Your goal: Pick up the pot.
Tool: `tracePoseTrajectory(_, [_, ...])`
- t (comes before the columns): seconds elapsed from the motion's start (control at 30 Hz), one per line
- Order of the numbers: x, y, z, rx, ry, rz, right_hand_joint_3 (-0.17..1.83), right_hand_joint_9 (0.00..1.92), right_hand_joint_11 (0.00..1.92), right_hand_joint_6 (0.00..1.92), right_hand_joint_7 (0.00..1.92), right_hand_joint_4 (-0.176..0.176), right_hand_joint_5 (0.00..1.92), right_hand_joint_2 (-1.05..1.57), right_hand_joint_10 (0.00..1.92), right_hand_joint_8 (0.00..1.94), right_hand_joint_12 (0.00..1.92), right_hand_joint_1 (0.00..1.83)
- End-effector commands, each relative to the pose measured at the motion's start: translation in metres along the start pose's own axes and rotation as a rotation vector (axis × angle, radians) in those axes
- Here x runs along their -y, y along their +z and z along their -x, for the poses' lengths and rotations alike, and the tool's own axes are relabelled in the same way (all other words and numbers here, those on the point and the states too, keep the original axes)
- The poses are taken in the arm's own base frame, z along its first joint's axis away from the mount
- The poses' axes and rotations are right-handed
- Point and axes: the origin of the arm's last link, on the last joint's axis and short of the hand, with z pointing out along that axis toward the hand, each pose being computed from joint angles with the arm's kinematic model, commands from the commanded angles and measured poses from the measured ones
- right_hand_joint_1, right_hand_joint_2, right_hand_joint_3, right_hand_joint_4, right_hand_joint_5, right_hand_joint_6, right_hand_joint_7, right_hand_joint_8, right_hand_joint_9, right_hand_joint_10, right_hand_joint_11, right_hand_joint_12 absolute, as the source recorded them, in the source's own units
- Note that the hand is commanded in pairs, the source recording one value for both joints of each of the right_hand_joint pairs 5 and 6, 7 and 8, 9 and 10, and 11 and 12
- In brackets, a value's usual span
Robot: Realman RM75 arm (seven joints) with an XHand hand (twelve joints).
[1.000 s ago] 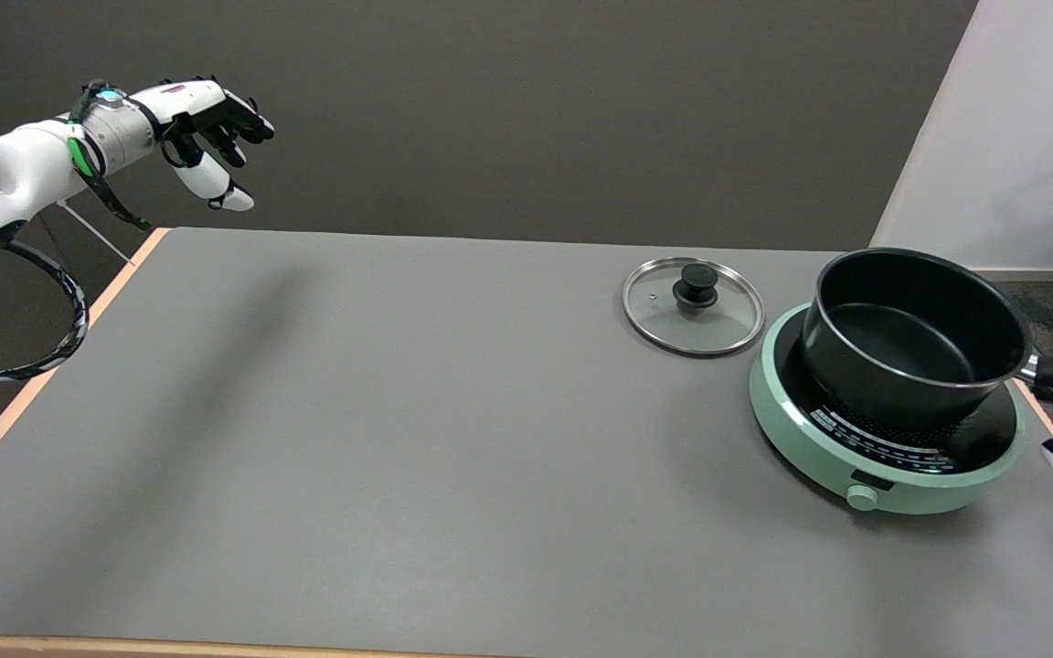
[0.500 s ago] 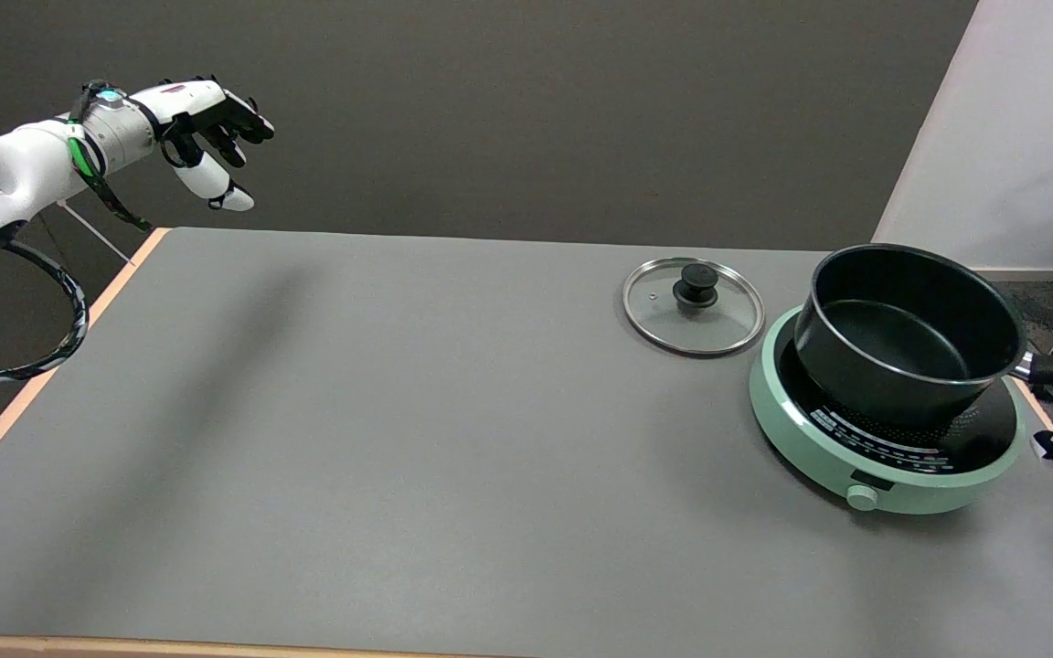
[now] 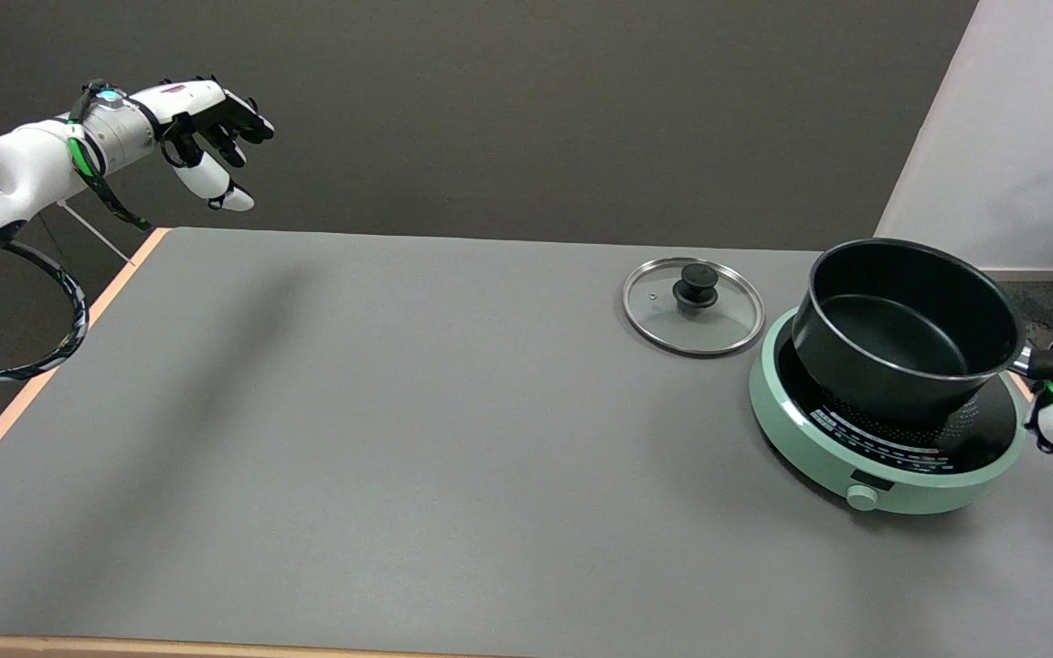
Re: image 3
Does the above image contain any black green wrist cable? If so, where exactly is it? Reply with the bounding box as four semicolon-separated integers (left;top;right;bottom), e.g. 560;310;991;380
67;80;155;232

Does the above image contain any black pot with handle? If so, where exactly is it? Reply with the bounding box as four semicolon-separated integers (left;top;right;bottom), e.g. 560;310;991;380
790;238;1053;424

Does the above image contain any glass lid with black knob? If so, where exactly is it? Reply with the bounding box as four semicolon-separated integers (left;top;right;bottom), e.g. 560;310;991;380
622;257;767;358

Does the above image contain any green induction cooker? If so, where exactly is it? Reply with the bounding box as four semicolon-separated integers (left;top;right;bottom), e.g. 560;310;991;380
749;306;1028;516

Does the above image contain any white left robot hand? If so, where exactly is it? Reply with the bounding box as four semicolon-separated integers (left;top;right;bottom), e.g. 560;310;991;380
129;76;276;213

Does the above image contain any black braided cable loop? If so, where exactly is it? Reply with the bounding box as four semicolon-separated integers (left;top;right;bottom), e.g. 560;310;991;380
0;239;90;386

